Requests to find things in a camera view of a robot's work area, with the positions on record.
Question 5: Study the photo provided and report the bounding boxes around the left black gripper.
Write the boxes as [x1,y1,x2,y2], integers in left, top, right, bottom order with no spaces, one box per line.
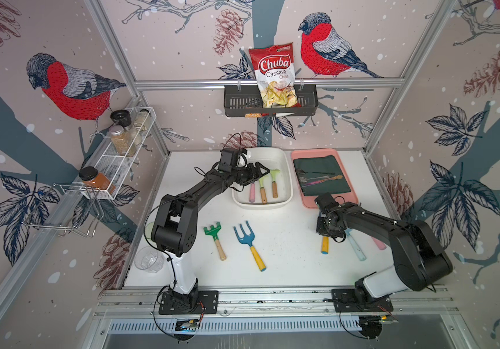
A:
[230,162,270,186]

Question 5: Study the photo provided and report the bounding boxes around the blue fork yellow handle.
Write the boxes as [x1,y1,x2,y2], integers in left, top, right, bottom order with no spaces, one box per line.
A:
[321,236,329,254]
[233,221,267,272]

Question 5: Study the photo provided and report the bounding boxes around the light green rake wooden handle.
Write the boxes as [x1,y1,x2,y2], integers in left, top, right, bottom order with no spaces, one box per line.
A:
[260,182,268,204]

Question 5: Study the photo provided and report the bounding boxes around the purple fork pink handle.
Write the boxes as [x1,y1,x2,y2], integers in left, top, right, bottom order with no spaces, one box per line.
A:
[249,183,256,203]

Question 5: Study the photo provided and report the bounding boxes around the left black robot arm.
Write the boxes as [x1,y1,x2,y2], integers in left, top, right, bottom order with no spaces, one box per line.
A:
[149,162,270,295]

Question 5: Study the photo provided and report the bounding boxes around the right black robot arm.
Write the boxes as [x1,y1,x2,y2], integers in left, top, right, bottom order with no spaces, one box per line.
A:
[315,193,453,292]

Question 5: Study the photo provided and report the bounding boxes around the white storage box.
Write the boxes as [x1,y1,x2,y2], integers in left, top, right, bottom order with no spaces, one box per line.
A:
[231,148,293,210]

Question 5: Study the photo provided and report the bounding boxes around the dark green small rake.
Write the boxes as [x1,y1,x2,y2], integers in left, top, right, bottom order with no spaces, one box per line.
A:
[203,222,227,261]

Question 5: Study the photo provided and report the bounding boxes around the light blue fork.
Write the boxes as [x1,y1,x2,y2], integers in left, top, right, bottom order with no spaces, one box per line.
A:
[345,229,366,262]

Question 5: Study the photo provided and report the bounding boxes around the silver spoon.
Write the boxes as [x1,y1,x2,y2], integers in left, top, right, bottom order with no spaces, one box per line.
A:
[298,174,330,183]

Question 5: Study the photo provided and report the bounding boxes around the iridescent knife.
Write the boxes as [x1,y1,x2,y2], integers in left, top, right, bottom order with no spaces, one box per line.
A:
[304,174,344,187]

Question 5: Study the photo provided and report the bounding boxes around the dark green cloth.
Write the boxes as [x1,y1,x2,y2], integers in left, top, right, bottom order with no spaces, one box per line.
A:
[293,155,352,196]

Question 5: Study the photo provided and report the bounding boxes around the pink tray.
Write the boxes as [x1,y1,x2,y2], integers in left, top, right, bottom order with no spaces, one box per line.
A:
[291,148,359,209]

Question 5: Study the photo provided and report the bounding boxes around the Chuba cassava chips bag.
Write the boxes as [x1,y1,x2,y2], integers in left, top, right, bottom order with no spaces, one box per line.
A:
[249,43,300,108]

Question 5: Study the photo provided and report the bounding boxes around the green plastic cup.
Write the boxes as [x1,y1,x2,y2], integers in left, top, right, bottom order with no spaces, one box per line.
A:
[145,222,154,239]

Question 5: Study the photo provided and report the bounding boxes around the pale spice jar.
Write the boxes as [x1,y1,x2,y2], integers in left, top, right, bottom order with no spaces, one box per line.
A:
[133,108,151,132]

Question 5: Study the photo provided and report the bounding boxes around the beige spice jar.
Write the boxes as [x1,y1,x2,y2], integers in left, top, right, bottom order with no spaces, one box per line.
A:
[108,125,136,157]

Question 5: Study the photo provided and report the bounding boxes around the clear plastic cup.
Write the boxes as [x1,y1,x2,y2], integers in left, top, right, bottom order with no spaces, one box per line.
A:
[134,247,165,273]

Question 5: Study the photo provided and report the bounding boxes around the black lid spice jar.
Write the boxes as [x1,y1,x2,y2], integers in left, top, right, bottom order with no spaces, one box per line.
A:
[110,109,133,132]

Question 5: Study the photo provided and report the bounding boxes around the small circuit board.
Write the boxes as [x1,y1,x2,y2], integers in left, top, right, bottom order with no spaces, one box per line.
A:
[174,319,200,333]

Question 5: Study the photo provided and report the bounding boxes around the orange spice jar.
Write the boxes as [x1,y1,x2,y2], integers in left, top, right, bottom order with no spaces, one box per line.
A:
[78,167,116,193]

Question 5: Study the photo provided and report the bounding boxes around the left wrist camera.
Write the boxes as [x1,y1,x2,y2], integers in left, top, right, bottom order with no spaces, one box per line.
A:
[217,148,247,172]

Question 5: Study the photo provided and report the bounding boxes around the black wall basket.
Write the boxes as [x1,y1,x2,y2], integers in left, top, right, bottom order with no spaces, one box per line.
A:
[224,84,319,117]

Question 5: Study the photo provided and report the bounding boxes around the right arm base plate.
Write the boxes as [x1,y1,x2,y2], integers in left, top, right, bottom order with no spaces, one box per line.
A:
[331,287,393,313]

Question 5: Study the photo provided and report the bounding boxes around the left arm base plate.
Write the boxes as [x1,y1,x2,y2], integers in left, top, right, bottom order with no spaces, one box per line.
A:
[157,290,219,315]

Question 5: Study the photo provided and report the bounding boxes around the white wire spice shelf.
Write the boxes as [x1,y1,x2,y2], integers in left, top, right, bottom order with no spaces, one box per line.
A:
[87,107,155,206]

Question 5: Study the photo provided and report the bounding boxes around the aluminium front rail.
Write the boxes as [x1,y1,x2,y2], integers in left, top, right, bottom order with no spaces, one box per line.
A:
[92,286,460,319]

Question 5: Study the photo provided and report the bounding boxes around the wire hook rack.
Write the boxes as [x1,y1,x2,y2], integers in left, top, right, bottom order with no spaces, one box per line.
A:
[21,183,104,238]

